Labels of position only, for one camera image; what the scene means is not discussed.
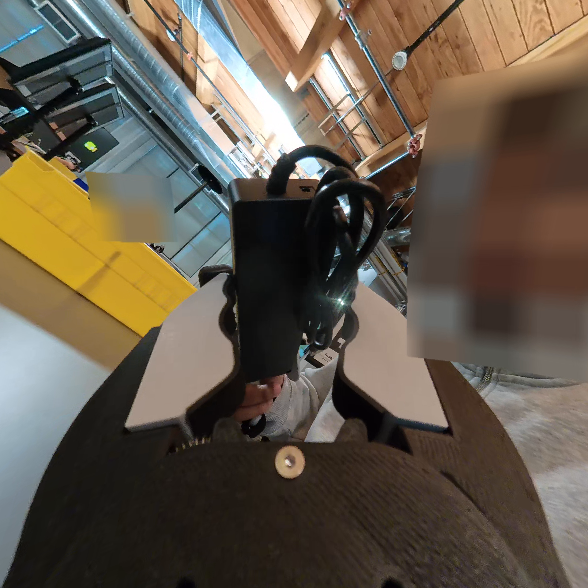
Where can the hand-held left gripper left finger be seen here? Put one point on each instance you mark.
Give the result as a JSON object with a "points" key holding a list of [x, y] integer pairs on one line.
{"points": [[193, 363]]}

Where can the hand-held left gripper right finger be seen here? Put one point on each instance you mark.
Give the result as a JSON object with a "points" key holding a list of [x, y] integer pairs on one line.
{"points": [[381, 367]]}

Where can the person's right forearm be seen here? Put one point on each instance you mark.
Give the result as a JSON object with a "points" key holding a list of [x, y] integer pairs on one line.
{"points": [[298, 404]]}

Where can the person's right hand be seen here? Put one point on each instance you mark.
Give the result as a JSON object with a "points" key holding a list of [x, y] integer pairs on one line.
{"points": [[259, 397]]}

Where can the large yellow plastic bin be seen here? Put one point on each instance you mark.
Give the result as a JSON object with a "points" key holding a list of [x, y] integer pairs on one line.
{"points": [[92, 266]]}

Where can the black pole lamp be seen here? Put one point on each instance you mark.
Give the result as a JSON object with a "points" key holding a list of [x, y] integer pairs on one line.
{"points": [[209, 177]]}

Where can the small yellow plastic bin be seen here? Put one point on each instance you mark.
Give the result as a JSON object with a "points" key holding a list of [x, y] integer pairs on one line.
{"points": [[41, 170]]}

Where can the metal sprinkler pipe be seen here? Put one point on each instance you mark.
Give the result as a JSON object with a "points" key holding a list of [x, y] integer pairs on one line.
{"points": [[376, 69]]}

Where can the black equipment rack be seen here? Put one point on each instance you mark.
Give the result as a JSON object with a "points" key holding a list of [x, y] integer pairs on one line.
{"points": [[69, 69]]}

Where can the silver ventilation duct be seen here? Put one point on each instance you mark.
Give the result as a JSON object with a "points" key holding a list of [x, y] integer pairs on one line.
{"points": [[151, 87]]}

